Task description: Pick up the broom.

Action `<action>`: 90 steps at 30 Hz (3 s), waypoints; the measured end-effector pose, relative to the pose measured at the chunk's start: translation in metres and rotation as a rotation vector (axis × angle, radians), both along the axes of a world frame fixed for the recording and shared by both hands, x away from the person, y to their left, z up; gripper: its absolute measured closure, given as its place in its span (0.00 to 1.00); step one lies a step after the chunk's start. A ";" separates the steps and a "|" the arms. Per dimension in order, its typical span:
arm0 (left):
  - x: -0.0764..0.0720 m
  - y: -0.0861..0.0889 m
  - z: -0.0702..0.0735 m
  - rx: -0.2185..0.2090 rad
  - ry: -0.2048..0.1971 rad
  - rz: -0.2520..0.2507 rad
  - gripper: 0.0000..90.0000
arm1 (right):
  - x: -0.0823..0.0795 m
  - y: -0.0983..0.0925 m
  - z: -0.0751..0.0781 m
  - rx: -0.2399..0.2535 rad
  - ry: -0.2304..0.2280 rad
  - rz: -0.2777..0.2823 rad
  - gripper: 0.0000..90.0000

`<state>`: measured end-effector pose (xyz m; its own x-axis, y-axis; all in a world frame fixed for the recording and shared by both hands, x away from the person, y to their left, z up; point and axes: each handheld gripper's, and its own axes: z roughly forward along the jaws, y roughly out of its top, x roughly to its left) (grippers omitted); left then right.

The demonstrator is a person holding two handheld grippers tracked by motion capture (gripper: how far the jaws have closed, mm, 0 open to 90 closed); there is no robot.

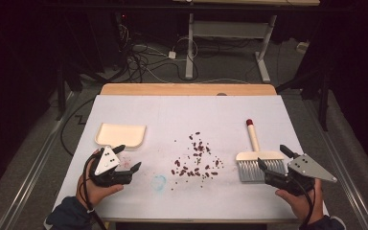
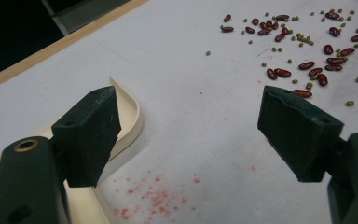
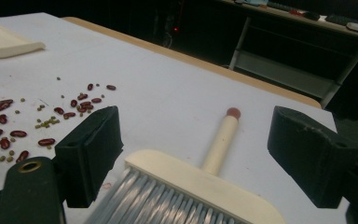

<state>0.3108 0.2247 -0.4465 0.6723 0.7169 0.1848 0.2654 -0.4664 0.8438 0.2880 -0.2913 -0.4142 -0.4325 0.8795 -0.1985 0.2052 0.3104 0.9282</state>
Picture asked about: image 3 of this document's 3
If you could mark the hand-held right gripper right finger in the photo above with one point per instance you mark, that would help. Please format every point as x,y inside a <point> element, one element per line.
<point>307,155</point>

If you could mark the small white device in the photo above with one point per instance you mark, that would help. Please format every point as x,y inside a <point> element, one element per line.
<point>355,26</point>

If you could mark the desk with white metal frame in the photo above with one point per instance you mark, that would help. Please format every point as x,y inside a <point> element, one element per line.
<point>276,71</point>

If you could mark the small red item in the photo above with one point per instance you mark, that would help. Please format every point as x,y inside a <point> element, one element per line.
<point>296,12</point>

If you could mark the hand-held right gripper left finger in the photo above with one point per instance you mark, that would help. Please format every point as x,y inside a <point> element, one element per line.
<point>90,155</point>

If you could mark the cream plastic dustpan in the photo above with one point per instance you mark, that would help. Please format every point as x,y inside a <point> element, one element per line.
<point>0,43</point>

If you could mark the wooden table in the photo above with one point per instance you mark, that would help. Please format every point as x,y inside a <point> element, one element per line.
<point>199,64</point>

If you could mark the pale blue item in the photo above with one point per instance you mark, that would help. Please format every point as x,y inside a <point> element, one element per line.
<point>251,2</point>

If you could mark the pile of red-brown debris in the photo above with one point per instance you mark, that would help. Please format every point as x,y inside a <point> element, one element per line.
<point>18,133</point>

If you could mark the dark keyboard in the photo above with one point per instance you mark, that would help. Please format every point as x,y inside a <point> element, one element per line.
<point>338,20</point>

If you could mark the small black item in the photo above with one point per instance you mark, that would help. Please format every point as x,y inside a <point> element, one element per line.
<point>312,15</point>

